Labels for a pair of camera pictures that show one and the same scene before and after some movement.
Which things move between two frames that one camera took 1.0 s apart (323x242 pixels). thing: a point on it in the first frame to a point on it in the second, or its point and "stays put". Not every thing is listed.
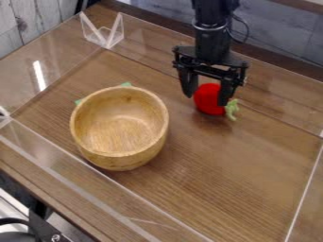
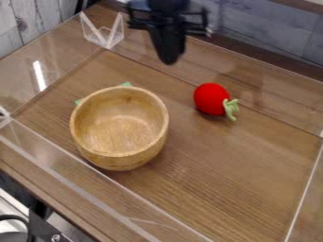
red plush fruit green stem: x=206 y=96 stays put
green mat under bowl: x=126 y=84 stays put
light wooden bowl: x=119 y=125 stays put
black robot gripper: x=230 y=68 to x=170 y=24
